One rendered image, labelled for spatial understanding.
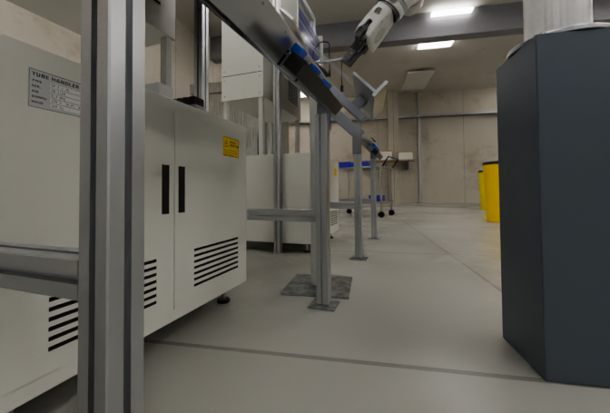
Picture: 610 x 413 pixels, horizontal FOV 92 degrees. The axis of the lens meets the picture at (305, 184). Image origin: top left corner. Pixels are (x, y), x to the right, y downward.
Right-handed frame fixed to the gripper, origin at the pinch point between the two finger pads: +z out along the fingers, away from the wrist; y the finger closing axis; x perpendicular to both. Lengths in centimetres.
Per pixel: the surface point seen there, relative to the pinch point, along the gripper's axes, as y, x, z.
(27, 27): 79, 305, 127
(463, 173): 858, -113, -113
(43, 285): -64, -18, 48
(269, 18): -33.5, 3.2, 10.0
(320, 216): 10.7, -22.4, 42.9
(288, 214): 11, -13, 51
